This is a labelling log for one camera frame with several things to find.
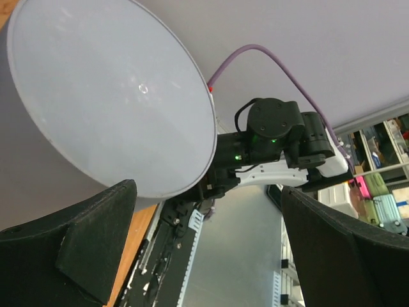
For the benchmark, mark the grey plastic bin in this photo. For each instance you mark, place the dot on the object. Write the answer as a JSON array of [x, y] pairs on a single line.
[[93, 93]]

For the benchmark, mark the grey cable duct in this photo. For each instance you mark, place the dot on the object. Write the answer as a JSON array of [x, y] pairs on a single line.
[[195, 224]]

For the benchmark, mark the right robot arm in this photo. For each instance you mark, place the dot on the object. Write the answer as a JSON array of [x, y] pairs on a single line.
[[280, 145]]

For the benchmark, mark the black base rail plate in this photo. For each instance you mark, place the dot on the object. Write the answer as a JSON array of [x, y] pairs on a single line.
[[158, 269]]

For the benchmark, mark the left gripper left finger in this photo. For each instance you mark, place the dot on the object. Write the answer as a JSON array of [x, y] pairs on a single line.
[[70, 257]]

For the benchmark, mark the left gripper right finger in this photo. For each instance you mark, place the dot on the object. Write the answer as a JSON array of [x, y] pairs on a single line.
[[340, 260]]

